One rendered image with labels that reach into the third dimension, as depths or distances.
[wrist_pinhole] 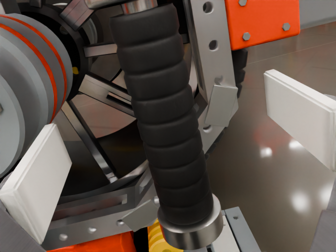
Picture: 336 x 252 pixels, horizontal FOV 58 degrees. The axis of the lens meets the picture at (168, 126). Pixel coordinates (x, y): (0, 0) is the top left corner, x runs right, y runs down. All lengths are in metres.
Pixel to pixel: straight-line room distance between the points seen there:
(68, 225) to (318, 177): 1.23
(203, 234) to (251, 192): 1.26
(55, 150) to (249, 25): 0.29
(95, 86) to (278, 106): 0.36
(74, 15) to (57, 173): 0.34
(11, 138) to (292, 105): 0.21
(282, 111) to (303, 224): 1.14
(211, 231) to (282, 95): 0.10
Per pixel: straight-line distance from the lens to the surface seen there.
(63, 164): 0.19
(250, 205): 1.39
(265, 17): 0.40
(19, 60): 0.30
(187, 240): 0.21
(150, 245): 0.54
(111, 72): 0.86
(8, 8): 0.42
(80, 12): 0.48
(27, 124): 0.27
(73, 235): 0.51
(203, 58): 0.39
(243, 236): 1.15
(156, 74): 0.15
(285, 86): 0.17
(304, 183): 1.51
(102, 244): 0.52
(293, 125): 0.17
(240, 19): 0.39
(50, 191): 0.17
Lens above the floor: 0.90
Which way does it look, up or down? 24 degrees down
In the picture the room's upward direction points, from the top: 13 degrees counter-clockwise
